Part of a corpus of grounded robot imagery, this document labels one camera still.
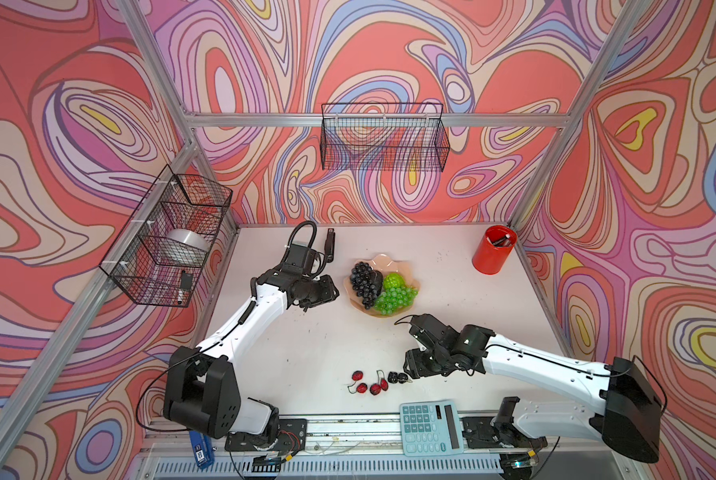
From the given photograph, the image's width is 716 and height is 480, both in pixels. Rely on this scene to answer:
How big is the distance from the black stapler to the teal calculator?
55 centimetres

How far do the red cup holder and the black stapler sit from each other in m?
0.53

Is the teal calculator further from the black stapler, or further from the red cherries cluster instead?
the black stapler

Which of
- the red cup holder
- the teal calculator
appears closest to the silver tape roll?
the teal calculator

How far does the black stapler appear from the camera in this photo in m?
1.09
